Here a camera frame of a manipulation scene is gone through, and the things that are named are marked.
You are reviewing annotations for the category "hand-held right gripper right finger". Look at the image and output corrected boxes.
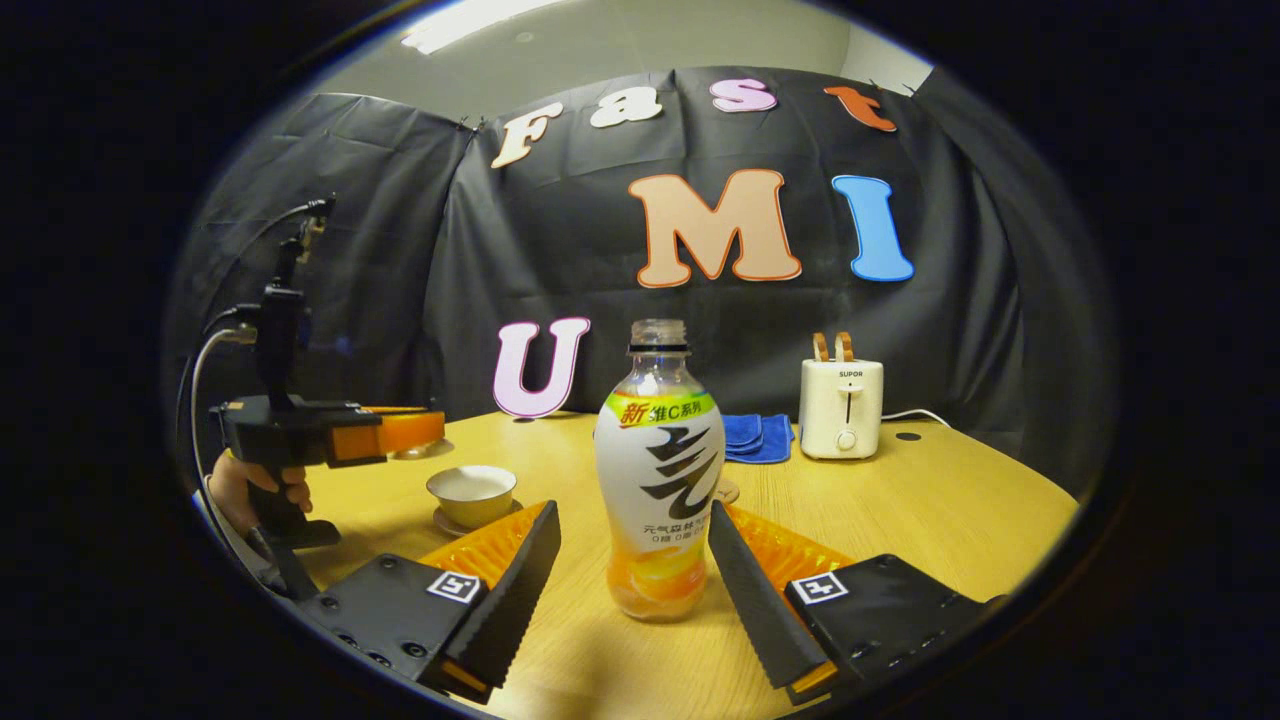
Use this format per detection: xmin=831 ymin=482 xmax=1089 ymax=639
xmin=707 ymin=500 xmax=1006 ymax=706

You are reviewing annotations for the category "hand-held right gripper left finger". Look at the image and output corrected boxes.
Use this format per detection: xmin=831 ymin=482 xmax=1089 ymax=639
xmin=300 ymin=500 xmax=563 ymax=704

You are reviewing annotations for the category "white teacup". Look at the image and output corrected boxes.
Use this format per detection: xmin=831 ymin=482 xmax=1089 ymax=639
xmin=426 ymin=465 xmax=519 ymax=529

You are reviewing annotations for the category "orange and white water bottle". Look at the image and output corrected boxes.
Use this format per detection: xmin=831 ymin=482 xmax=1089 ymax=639
xmin=594 ymin=319 xmax=727 ymax=623

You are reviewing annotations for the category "white saucer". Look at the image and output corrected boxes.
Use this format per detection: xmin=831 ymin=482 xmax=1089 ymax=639
xmin=433 ymin=500 xmax=526 ymax=538

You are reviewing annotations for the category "blue folded towel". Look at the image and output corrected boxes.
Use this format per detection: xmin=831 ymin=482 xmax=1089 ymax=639
xmin=720 ymin=413 xmax=796 ymax=465

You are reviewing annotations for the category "white toaster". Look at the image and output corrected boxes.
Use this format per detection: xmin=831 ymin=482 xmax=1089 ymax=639
xmin=799 ymin=358 xmax=885 ymax=461

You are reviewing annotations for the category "black backdrop cloth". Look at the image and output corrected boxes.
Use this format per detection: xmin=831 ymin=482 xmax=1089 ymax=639
xmin=165 ymin=65 xmax=1116 ymax=501

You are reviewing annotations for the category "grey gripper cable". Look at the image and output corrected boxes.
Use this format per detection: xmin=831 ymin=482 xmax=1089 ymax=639
xmin=186 ymin=326 xmax=259 ymax=531

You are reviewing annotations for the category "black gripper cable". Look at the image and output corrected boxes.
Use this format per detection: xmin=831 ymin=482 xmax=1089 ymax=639
xmin=176 ymin=198 xmax=336 ymax=421

